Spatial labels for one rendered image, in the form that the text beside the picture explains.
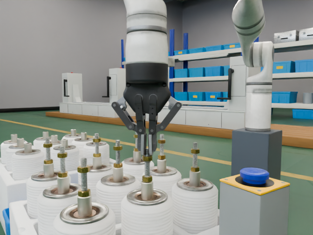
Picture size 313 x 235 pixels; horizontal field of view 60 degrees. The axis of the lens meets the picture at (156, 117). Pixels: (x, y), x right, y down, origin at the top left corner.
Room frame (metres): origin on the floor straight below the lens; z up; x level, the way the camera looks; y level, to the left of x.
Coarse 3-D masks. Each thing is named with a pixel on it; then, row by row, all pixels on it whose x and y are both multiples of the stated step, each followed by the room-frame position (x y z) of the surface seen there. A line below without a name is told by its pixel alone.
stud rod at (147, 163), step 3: (147, 150) 0.48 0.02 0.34; (147, 153) 0.48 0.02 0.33; (144, 162) 0.48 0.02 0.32; (147, 162) 0.48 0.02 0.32; (144, 165) 0.48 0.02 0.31; (147, 165) 0.48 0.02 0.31; (144, 168) 0.48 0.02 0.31; (147, 168) 0.48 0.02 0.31; (144, 171) 0.48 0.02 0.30; (147, 171) 0.48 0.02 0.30; (144, 174) 0.48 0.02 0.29; (147, 174) 0.48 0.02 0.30
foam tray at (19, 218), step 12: (12, 204) 0.62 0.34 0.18; (24, 204) 0.62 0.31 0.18; (12, 216) 0.58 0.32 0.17; (24, 216) 0.56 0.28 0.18; (12, 228) 0.59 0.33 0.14; (24, 228) 0.51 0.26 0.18; (36, 228) 0.53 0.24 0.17; (120, 228) 0.51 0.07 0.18; (180, 228) 0.50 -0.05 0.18; (216, 228) 0.50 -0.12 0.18
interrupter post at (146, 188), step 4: (144, 184) 0.47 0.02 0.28; (148, 184) 0.47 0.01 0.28; (152, 184) 0.48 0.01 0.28; (144, 188) 0.47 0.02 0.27; (148, 188) 0.47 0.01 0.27; (152, 188) 0.48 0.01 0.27; (144, 192) 0.47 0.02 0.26; (148, 192) 0.47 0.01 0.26; (152, 192) 0.48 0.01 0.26; (144, 196) 0.47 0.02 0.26; (148, 196) 0.47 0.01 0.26; (152, 196) 0.48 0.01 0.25
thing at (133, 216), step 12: (132, 204) 0.45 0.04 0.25; (168, 204) 0.46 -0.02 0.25; (132, 216) 0.44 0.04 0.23; (144, 216) 0.44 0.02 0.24; (156, 216) 0.44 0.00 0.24; (168, 216) 0.46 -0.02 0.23; (132, 228) 0.44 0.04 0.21; (144, 228) 0.44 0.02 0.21; (156, 228) 0.44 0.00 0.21; (168, 228) 0.45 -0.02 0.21
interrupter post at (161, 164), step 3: (159, 159) 0.65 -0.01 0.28; (165, 159) 0.65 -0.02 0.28; (159, 162) 0.64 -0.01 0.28; (162, 162) 0.64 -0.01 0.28; (165, 162) 0.64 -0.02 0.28; (159, 165) 0.64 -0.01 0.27; (162, 165) 0.64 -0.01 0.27; (165, 165) 0.64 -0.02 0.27; (159, 168) 0.64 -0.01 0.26; (162, 168) 0.64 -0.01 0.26; (165, 168) 0.64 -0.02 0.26; (159, 171) 0.64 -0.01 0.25; (162, 171) 0.64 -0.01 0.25; (165, 171) 0.64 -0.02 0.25
